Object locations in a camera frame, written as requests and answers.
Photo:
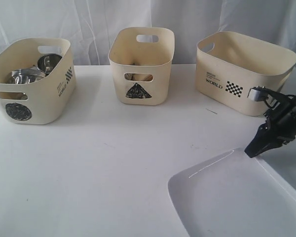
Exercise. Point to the stainless steel cup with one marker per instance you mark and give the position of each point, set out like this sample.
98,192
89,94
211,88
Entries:
48,62

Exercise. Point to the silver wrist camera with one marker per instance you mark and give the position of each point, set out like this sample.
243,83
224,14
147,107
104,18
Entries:
257,94

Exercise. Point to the white curtain backdrop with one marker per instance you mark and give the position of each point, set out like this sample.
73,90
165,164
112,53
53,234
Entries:
92,25

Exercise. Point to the cream bin with circle sticker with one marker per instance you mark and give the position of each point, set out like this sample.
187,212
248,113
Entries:
42,101

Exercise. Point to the silver metal fork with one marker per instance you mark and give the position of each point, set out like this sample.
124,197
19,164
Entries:
129,76

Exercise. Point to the cream bin with square sticker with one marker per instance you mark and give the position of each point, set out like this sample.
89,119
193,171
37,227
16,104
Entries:
229,64

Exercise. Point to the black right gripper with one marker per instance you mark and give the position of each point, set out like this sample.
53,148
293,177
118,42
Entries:
280,126

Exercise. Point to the white rectangular plate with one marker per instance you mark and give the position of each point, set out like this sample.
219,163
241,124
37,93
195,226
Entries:
233,195

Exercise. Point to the cream bin with triangle sticker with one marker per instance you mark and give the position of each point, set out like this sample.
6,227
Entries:
142,51

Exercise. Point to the stainless steel bowl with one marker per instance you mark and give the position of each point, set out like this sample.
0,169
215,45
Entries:
24,76

